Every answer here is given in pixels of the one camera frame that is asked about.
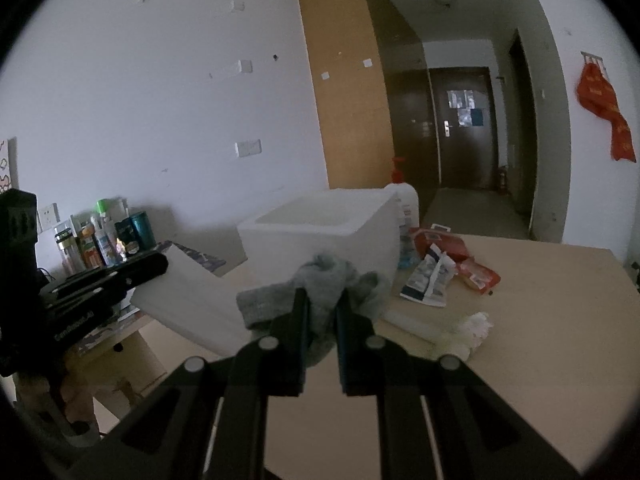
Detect white tissue paper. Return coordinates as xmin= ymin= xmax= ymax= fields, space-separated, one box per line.
xmin=450 ymin=311 xmax=493 ymax=356

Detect papers on entrance door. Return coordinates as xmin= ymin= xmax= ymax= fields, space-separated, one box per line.
xmin=447 ymin=90 xmax=483 ymax=126

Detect black and white packet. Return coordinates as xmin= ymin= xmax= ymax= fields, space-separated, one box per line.
xmin=400 ymin=244 xmax=458 ymax=308

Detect red hanging bag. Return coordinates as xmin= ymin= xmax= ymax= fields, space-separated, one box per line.
xmin=576 ymin=62 xmax=637 ymax=162

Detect wooden wardrobe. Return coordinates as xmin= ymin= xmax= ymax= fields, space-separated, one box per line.
xmin=296 ymin=0 xmax=436 ymax=211

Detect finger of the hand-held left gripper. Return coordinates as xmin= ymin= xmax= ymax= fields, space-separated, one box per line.
xmin=42 ymin=284 xmax=137 ymax=322
xmin=47 ymin=252 xmax=168 ymax=297

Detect orange snack packet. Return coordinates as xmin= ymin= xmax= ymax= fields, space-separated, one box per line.
xmin=457 ymin=257 xmax=502 ymax=293

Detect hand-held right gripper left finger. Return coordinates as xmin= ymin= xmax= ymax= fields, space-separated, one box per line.
xmin=70 ymin=287 xmax=311 ymax=480

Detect wall poster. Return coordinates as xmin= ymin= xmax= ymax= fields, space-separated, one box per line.
xmin=0 ymin=136 xmax=18 ymax=192

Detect grey sock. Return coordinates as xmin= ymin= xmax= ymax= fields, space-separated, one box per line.
xmin=236 ymin=253 xmax=392 ymax=367

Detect white lotion bottle red pump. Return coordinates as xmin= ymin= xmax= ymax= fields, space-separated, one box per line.
xmin=384 ymin=156 xmax=421 ymax=257

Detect dark side door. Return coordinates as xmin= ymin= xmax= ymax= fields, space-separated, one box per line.
xmin=507 ymin=30 xmax=538 ymax=221

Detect dark entrance door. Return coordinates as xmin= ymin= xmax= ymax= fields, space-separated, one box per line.
xmin=430 ymin=66 xmax=498 ymax=191

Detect white foam lid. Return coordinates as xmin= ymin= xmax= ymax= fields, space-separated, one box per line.
xmin=130 ymin=242 xmax=253 ymax=358

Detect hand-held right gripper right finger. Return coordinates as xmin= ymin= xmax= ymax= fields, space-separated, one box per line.
xmin=336 ymin=292 xmax=583 ymax=480

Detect white foam box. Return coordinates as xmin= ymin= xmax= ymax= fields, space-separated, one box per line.
xmin=236 ymin=187 xmax=401 ymax=311

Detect red snack packet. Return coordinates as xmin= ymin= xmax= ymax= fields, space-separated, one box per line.
xmin=410 ymin=227 xmax=471 ymax=261

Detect row of toiletry bottles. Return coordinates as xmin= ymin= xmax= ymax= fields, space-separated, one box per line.
xmin=52 ymin=198 xmax=157 ymax=277

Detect low wall socket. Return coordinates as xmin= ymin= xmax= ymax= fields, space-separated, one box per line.
xmin=37 ymin=203 xmax=60 ymax=233

